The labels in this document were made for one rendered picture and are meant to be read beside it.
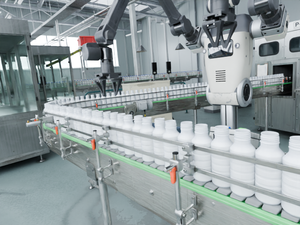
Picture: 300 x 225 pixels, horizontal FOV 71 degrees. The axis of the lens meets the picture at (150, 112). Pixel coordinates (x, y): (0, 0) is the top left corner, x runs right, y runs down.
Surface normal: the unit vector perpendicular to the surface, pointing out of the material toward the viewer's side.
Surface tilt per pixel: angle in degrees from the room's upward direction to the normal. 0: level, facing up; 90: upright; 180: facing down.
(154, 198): 90
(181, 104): 92
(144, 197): 90
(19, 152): 89
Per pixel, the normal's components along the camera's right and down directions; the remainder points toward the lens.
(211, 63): -0.73, 0.18
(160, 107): 0.41, 0.12
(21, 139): 0.67, 0.07
